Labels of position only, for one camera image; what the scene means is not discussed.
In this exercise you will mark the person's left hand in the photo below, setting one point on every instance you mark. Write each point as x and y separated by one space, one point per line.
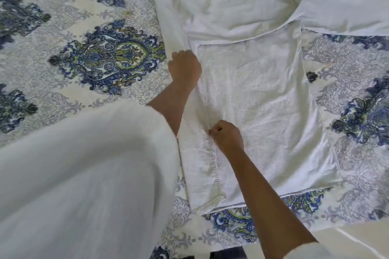
185 67

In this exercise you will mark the person's right hand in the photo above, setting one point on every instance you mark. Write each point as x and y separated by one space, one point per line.
228 139

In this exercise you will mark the person's right fingers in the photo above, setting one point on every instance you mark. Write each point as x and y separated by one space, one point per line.
215 130

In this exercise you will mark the person's left fingers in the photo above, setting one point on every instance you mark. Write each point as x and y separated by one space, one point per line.
182 54

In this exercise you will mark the white shirt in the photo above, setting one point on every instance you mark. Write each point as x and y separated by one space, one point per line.
252 85

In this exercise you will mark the person's left forearm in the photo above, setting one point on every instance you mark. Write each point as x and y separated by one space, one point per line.
171 104

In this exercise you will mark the person's right forearm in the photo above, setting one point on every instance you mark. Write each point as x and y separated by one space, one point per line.
267 204

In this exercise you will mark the blue patterned bedsheet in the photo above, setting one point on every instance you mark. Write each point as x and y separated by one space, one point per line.
85 46

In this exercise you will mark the person's white left sleeve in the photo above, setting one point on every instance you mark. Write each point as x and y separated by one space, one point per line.
85 183

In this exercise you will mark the person's white sleeve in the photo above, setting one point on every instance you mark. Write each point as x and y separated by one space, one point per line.
85 183
307 251

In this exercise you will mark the person's white right sleeve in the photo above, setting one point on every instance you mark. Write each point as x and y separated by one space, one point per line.
307 251

